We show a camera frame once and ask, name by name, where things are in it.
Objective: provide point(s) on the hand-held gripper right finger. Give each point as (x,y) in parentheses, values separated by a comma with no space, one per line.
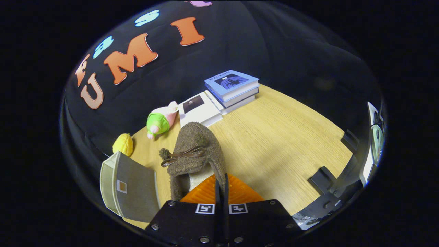
(260,223)

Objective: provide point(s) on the yellow knitted toy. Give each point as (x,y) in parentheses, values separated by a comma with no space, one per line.
(123,144)

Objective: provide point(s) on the black table clamp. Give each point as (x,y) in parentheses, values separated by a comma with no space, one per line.
(349,140)
(322,179)

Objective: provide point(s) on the white book with dark photo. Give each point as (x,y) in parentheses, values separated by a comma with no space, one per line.
(200,109)

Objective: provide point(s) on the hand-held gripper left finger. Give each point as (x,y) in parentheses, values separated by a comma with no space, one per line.
(185,223)

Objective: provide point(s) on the blue cover book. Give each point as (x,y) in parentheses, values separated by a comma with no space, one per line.
(229,82)

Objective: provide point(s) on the white panel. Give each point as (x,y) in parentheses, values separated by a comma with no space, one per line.
(372,109)

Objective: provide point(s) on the green and pink plush toy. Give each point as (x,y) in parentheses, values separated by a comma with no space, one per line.
(159,121)

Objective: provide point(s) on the grey fabric storage box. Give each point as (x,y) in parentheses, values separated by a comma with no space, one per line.
(137,192)

